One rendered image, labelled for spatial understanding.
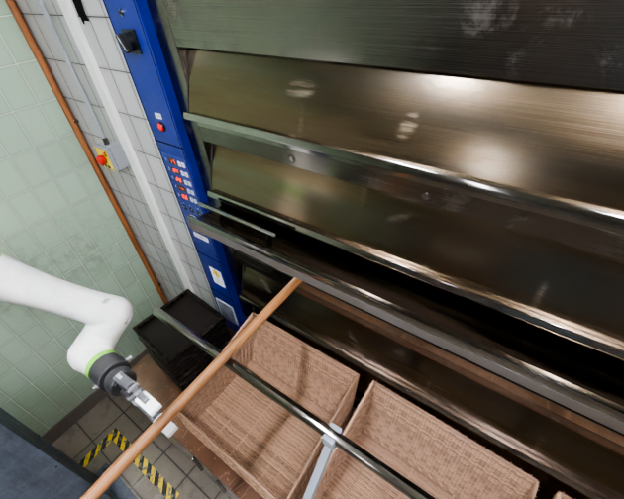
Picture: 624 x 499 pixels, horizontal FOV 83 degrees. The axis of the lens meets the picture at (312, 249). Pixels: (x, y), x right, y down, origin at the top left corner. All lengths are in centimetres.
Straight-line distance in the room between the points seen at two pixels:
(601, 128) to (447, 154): 22
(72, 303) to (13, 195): 90
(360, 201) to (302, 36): 38
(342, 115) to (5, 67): 142
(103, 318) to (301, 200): 66
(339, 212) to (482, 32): 49
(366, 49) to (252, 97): 34
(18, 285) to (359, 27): 97
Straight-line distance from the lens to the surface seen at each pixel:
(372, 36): 74
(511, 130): 70
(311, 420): 97
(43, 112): 195
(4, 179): 195
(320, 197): 96
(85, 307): 117
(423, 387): 127
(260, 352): 172
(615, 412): 84
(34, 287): 114
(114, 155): 169
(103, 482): 104
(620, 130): 70
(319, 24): 79
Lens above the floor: 207
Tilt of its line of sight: 41 degrees down
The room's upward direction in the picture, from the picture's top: 5 degrees counter-clockwise
